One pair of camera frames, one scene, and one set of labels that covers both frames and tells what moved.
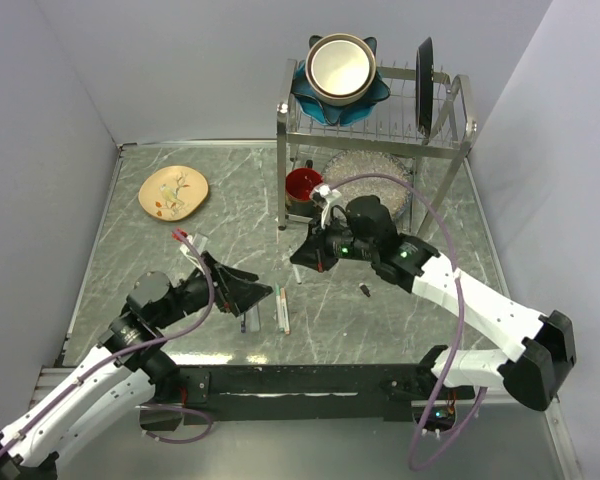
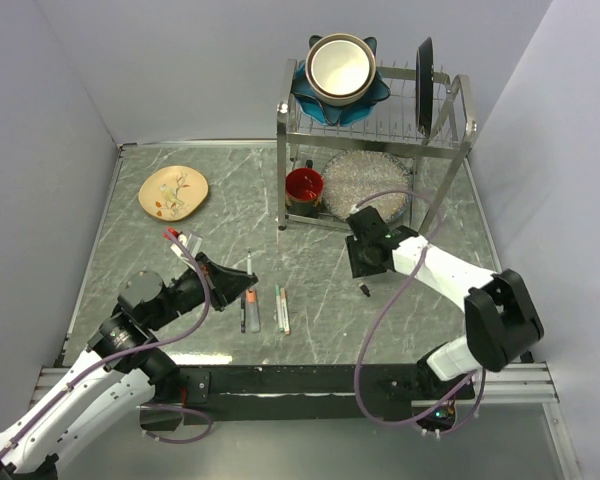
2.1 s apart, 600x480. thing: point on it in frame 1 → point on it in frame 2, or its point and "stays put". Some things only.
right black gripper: (313, 252) → (357, 268)
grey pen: (299, 281) → (249, 264)
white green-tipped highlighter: (278, 305) stays put
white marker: (284, 311) stays put
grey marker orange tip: (252, 319) stays put
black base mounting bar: (337, 394) stays put
